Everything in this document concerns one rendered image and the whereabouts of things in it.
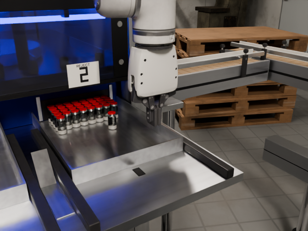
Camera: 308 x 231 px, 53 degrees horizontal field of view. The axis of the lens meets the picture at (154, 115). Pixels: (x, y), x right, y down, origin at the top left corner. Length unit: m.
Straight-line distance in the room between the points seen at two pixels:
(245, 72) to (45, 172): 0.95
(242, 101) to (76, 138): 2.34
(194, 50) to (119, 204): 2.20
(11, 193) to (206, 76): 0.84
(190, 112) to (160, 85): 2.20
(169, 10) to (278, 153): 1.12
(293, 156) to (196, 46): 1.44
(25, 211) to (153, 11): 0.41
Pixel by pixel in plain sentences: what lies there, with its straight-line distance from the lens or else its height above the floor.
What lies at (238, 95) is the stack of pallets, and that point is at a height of 0.30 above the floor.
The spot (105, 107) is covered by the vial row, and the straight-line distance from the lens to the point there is 0.87.
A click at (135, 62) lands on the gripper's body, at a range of 0.61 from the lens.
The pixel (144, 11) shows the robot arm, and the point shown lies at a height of 1.19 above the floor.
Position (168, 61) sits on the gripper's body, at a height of 1.09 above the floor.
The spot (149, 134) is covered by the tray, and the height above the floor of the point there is 0.88.
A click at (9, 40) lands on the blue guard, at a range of 0.78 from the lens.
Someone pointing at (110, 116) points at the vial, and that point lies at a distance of 0.81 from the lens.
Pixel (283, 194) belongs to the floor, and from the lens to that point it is 2.22.
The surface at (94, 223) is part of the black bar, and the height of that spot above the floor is 0.90.
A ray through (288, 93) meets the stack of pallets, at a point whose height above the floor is 0.30.
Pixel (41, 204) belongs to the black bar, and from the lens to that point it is 0.56.
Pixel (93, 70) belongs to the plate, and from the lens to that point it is 0.84.
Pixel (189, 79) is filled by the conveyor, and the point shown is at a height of 0.92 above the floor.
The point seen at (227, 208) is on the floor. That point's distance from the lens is 2.00.
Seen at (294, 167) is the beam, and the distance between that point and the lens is 1.56.
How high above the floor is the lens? 1.23
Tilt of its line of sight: 23 degrees down
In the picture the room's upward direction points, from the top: straight up
